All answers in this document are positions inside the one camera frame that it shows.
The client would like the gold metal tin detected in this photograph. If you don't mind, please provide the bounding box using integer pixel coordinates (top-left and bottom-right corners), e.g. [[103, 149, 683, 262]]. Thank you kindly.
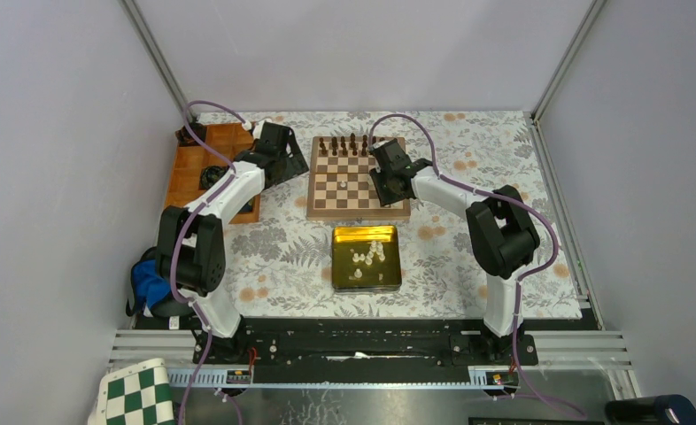
[[331, 225, 402, 294]]

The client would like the green white chess mat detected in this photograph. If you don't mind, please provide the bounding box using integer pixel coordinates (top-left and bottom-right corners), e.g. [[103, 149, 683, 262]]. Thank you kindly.
[[88, 358, 176, 425]]

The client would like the wooden compartment tray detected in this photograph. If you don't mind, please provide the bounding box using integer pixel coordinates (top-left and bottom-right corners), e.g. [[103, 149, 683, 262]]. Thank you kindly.
[[165, 122, 253, 207]]

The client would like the blue yellow rolled tie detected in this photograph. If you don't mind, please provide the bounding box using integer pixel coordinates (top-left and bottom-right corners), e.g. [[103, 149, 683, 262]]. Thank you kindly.
[[199, 166, 228, 190]]

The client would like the dark floral rolled tie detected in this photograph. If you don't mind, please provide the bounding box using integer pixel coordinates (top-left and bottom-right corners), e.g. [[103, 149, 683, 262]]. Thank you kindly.
[[175, 123, 206, 147]]

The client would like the black cylinder bottle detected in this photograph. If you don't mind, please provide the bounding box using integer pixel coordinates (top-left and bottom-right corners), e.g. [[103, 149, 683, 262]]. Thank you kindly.
[[604, 394, 696, 425]]

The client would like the aluminium frame rail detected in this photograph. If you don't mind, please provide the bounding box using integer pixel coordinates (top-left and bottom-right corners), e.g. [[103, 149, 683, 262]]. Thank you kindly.
[[526, 1, 609, 331], [119, 0, 192, 120]]

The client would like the wooden chess board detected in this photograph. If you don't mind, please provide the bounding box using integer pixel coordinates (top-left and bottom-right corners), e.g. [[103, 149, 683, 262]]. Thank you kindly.
[[306, 134, 411, 220]]

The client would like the floral patterned table mat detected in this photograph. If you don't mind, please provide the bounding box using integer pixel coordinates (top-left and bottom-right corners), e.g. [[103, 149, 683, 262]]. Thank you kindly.
[[214, 111, 554, 319]]

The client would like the dark rook left corner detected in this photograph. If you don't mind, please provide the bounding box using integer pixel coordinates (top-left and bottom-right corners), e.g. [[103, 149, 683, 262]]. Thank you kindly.
[[319, 138, 328, 156]]

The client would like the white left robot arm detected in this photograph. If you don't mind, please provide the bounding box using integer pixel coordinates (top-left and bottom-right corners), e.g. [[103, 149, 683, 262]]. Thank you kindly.
[[156, 120, 308, 364]]

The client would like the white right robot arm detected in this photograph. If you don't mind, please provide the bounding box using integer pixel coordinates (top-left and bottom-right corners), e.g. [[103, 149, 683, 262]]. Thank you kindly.
[[368, 139, 540, 365]]

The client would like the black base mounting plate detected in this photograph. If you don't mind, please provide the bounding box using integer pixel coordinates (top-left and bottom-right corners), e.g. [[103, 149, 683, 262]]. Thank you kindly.
[[191, 318, 538, 384]]

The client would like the aluminium frame rail right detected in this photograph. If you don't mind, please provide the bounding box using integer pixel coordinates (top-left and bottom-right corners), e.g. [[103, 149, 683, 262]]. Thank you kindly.
[[526, 1, 609, 331]]

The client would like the blue black cloth bag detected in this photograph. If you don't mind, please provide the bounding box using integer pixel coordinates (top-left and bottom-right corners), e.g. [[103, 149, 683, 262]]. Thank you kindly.
[[125, 247, 193, 319]]

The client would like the aluminium frame rail left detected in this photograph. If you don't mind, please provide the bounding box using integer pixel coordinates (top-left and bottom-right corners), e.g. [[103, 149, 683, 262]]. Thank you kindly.
[[119, 0, 192, 120]]

